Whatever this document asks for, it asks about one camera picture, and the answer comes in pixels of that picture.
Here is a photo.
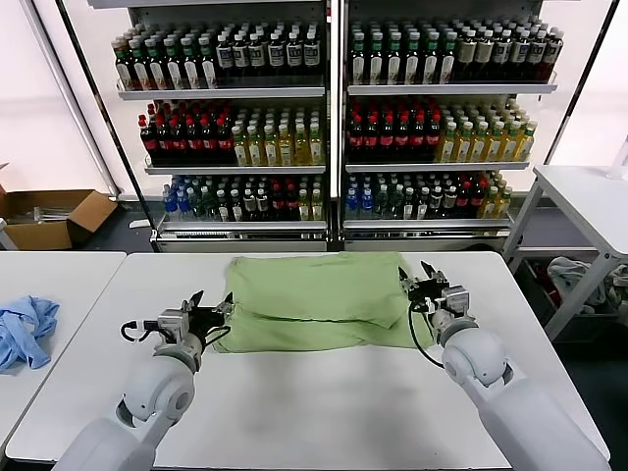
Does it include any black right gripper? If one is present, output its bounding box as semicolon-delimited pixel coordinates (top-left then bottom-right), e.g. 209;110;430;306
397;260;447;314

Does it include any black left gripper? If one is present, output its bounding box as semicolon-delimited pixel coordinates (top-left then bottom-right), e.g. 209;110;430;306
179;288;236;340

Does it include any green t-shirt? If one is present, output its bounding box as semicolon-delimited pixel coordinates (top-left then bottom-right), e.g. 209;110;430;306
210;250;438;354

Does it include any red cloth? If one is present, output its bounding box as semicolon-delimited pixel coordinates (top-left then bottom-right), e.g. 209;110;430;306
537;274;560;308

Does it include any pale grey crumpled cloth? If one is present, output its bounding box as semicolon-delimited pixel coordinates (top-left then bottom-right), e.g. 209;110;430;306
545;256;607;318

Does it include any open cardboard box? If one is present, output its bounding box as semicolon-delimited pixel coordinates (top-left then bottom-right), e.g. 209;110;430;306
0;162;119;252

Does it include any white side table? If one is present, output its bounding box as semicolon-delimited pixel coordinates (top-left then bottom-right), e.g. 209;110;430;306
500;164;628;342

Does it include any dark storage crate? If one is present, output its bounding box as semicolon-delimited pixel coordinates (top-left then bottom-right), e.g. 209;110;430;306
517;257;628;344

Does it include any blue crumpled cloth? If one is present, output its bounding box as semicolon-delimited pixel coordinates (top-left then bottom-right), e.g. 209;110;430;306
0;295;62;377

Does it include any grey drinks display rack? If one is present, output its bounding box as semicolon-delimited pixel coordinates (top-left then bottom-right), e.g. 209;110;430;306
338;0;559;254
86;0;340;255

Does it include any clear plastic packaging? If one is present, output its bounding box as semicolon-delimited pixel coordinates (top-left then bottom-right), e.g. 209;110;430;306
7;205;68;227

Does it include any olive grey crumpled cloth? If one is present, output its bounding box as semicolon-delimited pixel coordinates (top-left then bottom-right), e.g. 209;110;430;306
603;264;628;310

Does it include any dark bottle tan label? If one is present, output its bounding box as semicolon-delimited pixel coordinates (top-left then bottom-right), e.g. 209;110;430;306
455;28;476;82
474;28;496;81

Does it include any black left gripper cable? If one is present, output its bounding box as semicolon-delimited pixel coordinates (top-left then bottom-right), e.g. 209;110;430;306
203;323;231;350

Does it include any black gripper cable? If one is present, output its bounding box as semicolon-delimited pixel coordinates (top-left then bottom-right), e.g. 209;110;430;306
203;323;231;350
407;299;445;369

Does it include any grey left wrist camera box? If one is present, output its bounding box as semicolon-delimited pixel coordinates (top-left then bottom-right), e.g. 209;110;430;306
156;307;191;340

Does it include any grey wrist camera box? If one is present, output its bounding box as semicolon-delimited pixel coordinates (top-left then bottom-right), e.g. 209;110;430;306
440;285;471;316
156;307;191;340

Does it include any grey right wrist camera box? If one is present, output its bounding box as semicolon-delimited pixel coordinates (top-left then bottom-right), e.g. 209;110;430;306
440;285;471;316

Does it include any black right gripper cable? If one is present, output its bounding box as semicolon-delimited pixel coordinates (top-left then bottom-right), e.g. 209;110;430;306
407;299;445;369

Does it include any black left camera cable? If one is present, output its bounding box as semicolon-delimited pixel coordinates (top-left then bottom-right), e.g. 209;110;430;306
121;319;161;342

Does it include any black slanted frame pole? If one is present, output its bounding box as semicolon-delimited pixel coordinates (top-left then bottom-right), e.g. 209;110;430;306
53;0;162;255
542;0;623;166

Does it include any white slanted frame bar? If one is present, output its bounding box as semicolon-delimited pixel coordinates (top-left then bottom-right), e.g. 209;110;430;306
19;0;122;202

